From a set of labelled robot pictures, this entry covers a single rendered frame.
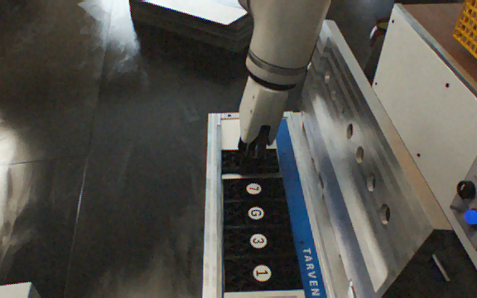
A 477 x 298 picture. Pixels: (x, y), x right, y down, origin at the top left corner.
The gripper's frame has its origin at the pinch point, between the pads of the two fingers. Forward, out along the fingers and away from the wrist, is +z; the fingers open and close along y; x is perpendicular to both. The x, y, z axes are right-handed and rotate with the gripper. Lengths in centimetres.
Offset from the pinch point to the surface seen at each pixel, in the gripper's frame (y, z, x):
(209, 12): -50, -3, -8
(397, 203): 22.5, -14.8, 11.0
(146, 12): -65, 7, -25
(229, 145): -5.1, 3.3, -2.6
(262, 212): 11.9, 1.1, 1.6
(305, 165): 1.1, 0.5, 10.1
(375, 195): 18.9, -12.0, 11.1
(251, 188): 7.0, 1.5, 0.2
